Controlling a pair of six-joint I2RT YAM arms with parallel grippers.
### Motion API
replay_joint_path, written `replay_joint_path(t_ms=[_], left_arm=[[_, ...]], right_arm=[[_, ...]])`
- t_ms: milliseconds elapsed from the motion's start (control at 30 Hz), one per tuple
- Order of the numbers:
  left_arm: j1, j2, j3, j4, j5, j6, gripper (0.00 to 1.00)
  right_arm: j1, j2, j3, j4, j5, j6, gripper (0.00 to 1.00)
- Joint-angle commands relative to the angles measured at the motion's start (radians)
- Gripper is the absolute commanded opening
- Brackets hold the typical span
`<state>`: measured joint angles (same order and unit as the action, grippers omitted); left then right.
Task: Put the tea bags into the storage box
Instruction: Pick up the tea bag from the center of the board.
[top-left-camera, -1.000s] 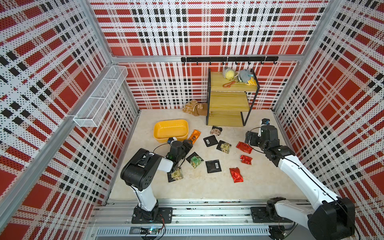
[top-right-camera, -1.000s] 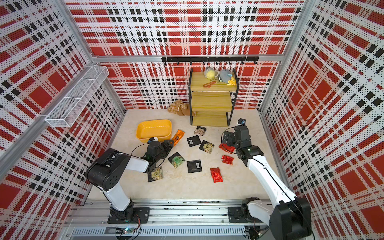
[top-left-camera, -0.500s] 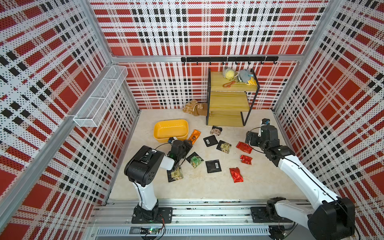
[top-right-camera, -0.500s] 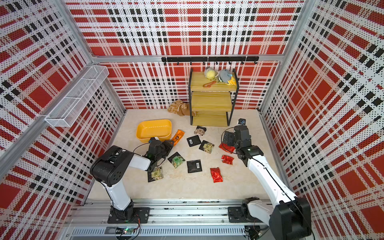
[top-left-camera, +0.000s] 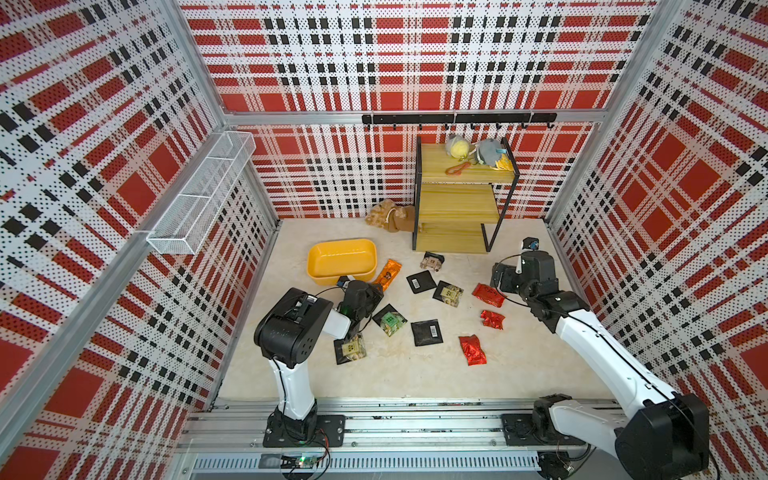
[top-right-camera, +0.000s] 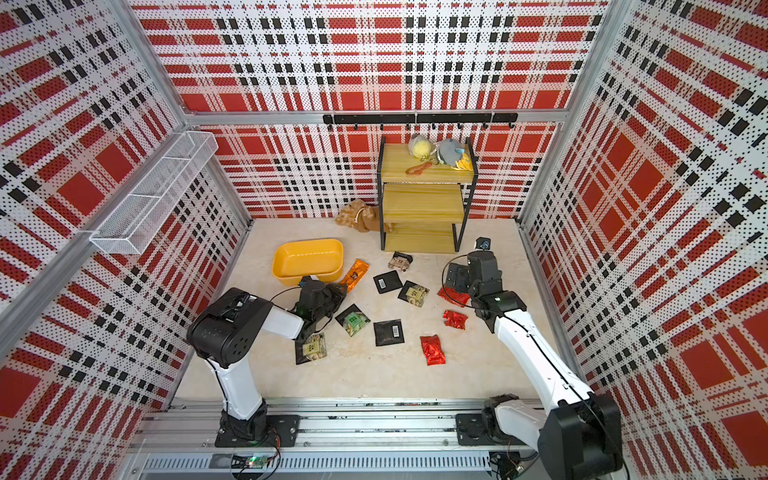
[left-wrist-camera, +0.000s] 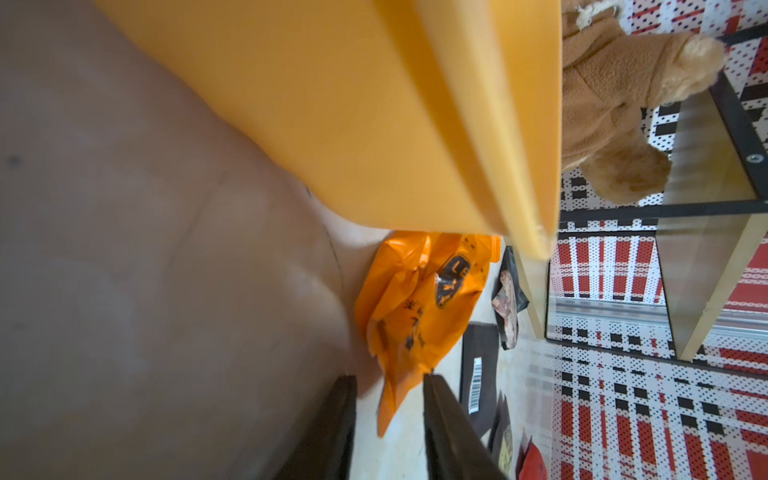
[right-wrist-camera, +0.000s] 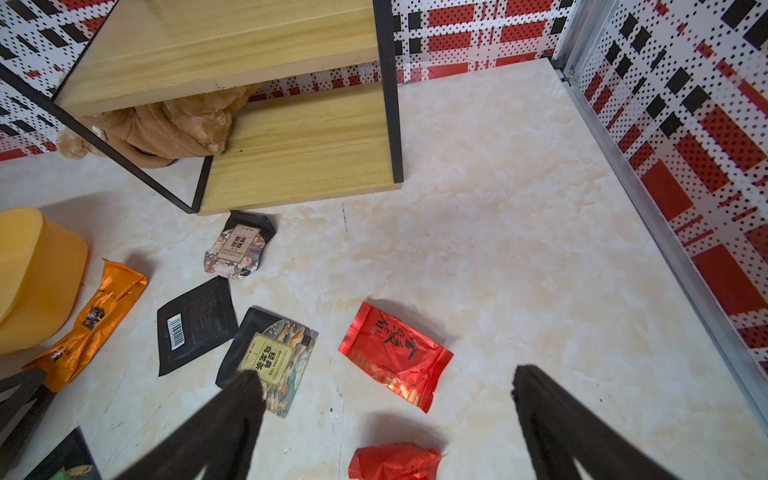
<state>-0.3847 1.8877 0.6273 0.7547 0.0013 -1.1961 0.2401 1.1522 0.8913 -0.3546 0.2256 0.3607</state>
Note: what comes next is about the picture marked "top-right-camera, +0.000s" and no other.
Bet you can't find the red tea bag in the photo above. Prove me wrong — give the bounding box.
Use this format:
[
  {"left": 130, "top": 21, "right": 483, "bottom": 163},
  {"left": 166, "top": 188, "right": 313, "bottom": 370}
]
[
  {"left": 420, "top": 335, "right": 446, "bottom": 366},
  {"left": 443, "top": 310, "right": 468, "bottom": 330},
  {"left": 438, "top": 287, "right": 471, "bottom": 308}
]

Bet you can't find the orange tea bag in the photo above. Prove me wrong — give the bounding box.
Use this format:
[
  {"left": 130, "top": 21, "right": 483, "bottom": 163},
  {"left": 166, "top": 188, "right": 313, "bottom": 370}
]
[{"left": 339, "top": 259, "right": 369, "bottom": 292}]

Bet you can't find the black green label tea bag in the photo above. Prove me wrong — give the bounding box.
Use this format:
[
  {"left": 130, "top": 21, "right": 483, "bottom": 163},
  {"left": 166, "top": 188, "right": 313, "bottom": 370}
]
[{"left": 335, "top": 304, "right": 371, "bottom": 337}]

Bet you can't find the yellow plastic storage box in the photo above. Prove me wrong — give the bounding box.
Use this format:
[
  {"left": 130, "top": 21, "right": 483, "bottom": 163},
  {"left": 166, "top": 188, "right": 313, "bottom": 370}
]
[{"left": 272, "top": 238, "right": 344, "bottom": 287}]

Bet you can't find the black beige label tea bag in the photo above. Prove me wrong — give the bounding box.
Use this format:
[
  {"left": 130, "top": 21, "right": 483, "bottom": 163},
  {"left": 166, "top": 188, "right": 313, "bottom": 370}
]
[{"left": 295, "top": 333, "right": 327, "bottom": 365}]

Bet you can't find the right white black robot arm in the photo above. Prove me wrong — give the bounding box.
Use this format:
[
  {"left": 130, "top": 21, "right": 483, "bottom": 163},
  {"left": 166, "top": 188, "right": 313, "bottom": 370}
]
[{"left": 441, "top": 250, "right": 628, "bottom": 479}]

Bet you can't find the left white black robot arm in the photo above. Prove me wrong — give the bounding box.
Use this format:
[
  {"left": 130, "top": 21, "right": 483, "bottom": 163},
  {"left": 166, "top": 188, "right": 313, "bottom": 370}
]
[{"left": 187, "top": 276, "right": 347, "bottom": 448}]

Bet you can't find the black gold label tea bag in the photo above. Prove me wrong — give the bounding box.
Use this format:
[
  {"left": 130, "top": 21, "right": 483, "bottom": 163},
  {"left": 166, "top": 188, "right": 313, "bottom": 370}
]
[{"left": 398, "top": 281, "right": 429, "bottom": 308}]

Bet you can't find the small brown tea bag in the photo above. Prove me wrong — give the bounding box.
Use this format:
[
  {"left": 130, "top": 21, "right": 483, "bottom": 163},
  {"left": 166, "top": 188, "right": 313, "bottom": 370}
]
[{"left": 388, "top": 252, "right": 413, "bottom": 272}]

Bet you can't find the brown plush toy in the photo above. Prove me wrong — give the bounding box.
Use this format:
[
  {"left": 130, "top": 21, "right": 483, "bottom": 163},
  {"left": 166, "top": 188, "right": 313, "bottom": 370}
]
[{"left": 334, "top": 199, "right": 381, "bottom": 233}]

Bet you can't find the grey plush toy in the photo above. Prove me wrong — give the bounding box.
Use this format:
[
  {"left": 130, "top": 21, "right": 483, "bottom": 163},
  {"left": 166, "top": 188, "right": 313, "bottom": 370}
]
[{"left": 436, "top": 139, "right": 473, "bottom": 171}]

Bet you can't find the green circuit board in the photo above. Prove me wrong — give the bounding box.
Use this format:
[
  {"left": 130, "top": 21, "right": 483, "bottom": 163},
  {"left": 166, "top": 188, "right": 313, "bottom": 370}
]
[{"left": 231, "top": 455, "right": 273, "bottom": 471}]

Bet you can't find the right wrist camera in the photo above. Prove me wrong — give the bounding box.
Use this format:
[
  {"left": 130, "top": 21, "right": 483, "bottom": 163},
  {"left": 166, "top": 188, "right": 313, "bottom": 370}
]
[{"left": 475, "top": 237, "right": 491, "bottom": 251}]

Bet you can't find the wooden black frame shelf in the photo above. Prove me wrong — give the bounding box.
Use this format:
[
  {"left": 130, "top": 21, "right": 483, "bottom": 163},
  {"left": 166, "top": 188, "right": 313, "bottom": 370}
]
[{"left": 376, "top": 139, "right": 479, "bottom": 254}]

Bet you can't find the orange ring toy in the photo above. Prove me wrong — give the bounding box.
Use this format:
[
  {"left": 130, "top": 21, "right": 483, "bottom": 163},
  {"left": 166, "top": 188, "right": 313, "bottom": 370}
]
[{"left": 405, "top": 161, "right": 433, "bottom": 176}]

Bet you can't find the black hook rail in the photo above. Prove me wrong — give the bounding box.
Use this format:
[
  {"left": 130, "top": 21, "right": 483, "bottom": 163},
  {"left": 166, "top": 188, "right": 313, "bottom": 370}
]
[{"left": 322, "top": 112, "right": 519, "bottom": 128}]

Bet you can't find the white wire mesh basket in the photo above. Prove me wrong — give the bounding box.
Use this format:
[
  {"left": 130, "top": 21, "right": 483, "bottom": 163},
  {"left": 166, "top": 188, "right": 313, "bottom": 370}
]
[{"left": 90, "top": 131, "right": 217, "bottom": 255}]

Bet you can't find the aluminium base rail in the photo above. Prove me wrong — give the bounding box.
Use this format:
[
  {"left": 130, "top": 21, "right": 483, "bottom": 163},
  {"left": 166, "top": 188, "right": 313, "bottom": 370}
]
[{"left": 119, "top": 399, "right": 550, "bottom": 479}]

